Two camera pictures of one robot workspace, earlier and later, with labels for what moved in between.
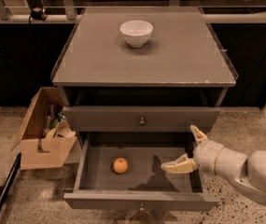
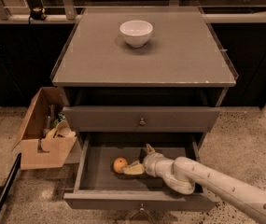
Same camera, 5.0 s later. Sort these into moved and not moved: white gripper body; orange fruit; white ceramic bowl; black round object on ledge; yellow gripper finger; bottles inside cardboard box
Moved: yellow gripper finger; white gripper body
Not moved: black round object on ledge; bottles inside cardboard box; orange fruit; white ceramic bowl
